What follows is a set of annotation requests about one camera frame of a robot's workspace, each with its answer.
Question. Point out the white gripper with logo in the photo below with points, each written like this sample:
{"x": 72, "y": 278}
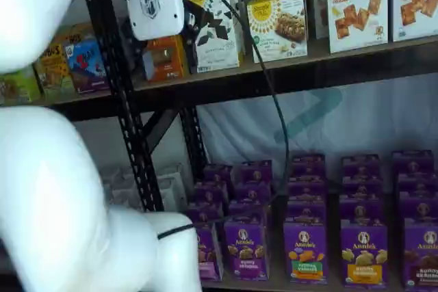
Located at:
{"x": 154, "y": 1}

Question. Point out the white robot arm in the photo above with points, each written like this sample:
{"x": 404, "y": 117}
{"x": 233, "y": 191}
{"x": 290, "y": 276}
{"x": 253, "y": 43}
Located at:
{"x": 51, "y": 186}

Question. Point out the white Simple Mills cracker box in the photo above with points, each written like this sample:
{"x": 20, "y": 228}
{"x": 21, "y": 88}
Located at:
{"x": 219, "y": 56}

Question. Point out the orange snack box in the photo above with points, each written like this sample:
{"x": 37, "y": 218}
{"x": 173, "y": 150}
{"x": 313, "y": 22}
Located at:
{"x": 167, "y": 59}

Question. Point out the Simple Mills bar box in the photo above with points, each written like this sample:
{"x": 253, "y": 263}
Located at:
{"x": 279, "y": 28}

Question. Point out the brown wooden shelf board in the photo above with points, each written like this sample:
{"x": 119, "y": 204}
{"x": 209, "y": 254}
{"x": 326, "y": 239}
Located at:
{"x": 291, "y": 64}

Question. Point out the dark red snack box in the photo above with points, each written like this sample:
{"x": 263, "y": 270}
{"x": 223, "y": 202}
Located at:
{"x": 318, "y": 1}

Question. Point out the blue snack bar box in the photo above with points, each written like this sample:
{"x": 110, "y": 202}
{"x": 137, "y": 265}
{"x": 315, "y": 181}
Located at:
{"x": 87, "y": 66}

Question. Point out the orange pretzel crackers box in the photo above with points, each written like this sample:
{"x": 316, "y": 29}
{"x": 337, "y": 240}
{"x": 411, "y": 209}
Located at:
{"x": 357, "y": 8}

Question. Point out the purple Annie's box pink patch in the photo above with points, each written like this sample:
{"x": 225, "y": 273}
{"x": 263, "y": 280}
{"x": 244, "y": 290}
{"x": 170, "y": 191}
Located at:
{"x": 205, "y": 211}
{"x": 210, "y": 192}
{"x": 219, "y": 172}
{"x": 208, "y": 254}

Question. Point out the purple Annie's box magenta patch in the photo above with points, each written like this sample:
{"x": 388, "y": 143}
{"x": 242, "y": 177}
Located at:
{"x": 246, "y": 251}
{"x": 248, "y": 209}
{"x": 256, "y": 170}
{"x": 253, "y": 191}

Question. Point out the yellow brown snack box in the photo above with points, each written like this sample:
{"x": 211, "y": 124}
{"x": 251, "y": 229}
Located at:
{"x": 53, "y": 69}

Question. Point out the purple Annie's box green patch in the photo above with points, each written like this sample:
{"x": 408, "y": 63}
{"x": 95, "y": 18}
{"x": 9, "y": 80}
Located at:
{"x": 305, "y": 252}
{"x": 308, "y": 210}
{"x": 309, "y": 165}
{"x": 308, "y": 187}

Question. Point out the green snack box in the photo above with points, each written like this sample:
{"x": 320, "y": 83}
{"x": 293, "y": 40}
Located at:
{"x": 18, "y": 87}

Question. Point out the blue pretzel crackers box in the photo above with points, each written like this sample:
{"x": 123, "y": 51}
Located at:
{"x": 415, "y": 4}

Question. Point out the purple Annie's box yellow patch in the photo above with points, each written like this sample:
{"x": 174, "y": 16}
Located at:
{"x": 361, "y": 211}
{"x": 361, "y": 165}
{"x": 364, "y": 256}
{"x": 362, "y": 187}

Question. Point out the purple Annie's box brown patch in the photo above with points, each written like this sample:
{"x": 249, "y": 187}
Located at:
{"x": 422, "y": 258}
{"x": 413, "y": 162}
{"x": 416, "y": 184}
{"x": 419, "y": 210}

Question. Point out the white plastic container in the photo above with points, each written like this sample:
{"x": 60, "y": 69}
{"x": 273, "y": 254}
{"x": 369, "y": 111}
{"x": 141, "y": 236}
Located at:
{"x": 171, "y": 186}

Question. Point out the white backdrop cloth teal logo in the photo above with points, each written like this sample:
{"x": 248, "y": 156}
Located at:
{"x": 359, "y": 117}

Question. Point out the black metal shelf frame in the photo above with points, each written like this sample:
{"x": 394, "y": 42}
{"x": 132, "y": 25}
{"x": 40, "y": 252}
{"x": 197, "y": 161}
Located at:
{"x": 116, "y": 66}

